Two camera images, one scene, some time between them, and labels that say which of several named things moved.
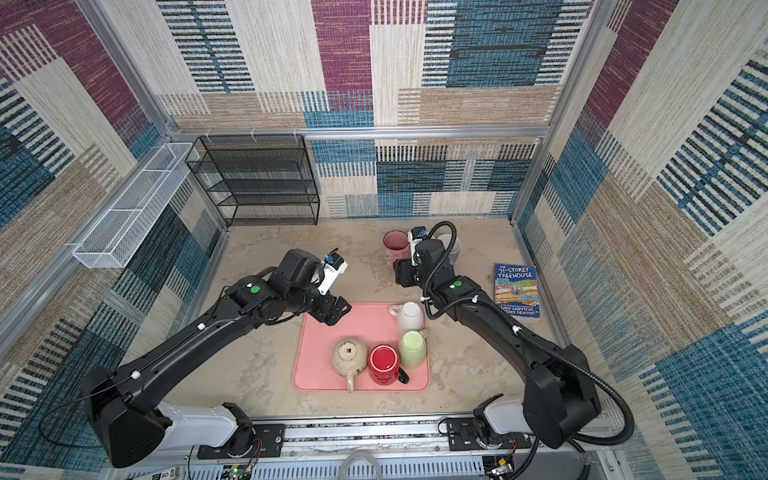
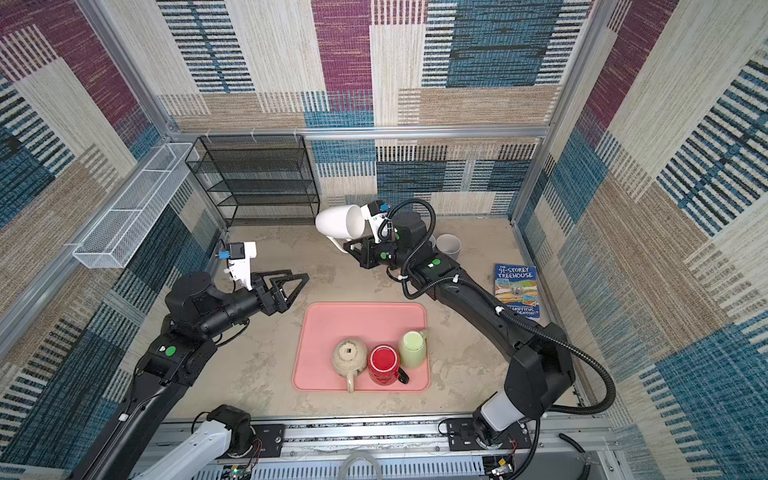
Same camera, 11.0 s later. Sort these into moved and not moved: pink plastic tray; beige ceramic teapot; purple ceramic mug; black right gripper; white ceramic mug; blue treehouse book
Moved: black right gripper; white ceramic mug
Not moved: purple ceramic mug; pink plastic tray; beige ceramic teapot; blue treehouse book
